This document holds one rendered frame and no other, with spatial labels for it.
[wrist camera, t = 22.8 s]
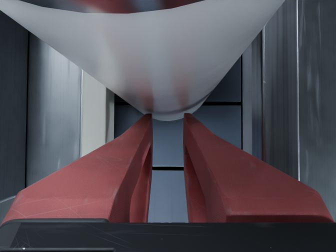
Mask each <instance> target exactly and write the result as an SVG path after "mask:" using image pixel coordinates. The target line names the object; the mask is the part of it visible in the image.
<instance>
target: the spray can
mask: <svg viewBox="0 0 336 252"><path fill-rule="evenodd" d="M284 1H285V0H0V10H1V11H2V12H4V13H5V14H6V15H8V16H9V17H10V18H12V19H13V20H15V21H16V22H17V23H19V24H20V25H21V26H23V27H24V28H26V29H27V30H28V31H30V32H31V33H32V34H34V35H35V36H37V37H38V38H39V39H41V40H42V41H43V42H45V43H46V44H48V45H49V46H50V47H52V48H53V49H55V50H56V51H57V52H59V53H60V54H61V55H63V56H64V57H66V58H67V59H68V60H70V61H71V62H72V63H74V64H75V65H77V66H78V67H79V68H81V69H82V70H83V71H85V72H86V73H88V74H89V75H90V76H92V77H93V78H94V79H96V80H97V81H99V82H100V83H101V84H103V85H104V86H105V87H107V88H108V89H110V90H111V91H112V92H114V93H115V94H116V95H118V96H119V97H121V98H122V99H123V100H125V101H126V102H127V103H129V104H130V105H132V106H133V107H134V108H136V109H137V110H138V111H139V112H140V113H141V114H143V115H144V114H152V119H153V120H156V121H161V122H175V121H179V120H182V119H184V113H190V114H193V113H195V112H196V111H197V110H198V109H199V108H200V107H201V106H202V105H203V104H204V102H205V101H206V99H207V98H208V96H209V95H210V94H211V93H212V91H213V90H214V89H215V88H216V86H217V85H218V84H219V83H220V81H221V80H222V79H223V78H224V76H225V75H226V74H227V73H228V71H229V70H230V69H231V67H232V66H233V65H234V64H235V62H236V61H237V60H238V59H239V57H240V56H241V55H242V54H243V52H244V51H245V50H246V49H247V47H248V46H249V45H250V44H251V42H252V41H253V40H254V39H255V37H256V36H257V35H258V34H259V32H260V31H261V30H262V29H263V27H264V26H265V25H266V24H267V22H268V21H269V20H270V19H271V17H272V16H273V15H274V14H275V12H276V11H277V10H278V9H279V7H280V6H281V5H282V4H283V2H284Z"/></svg>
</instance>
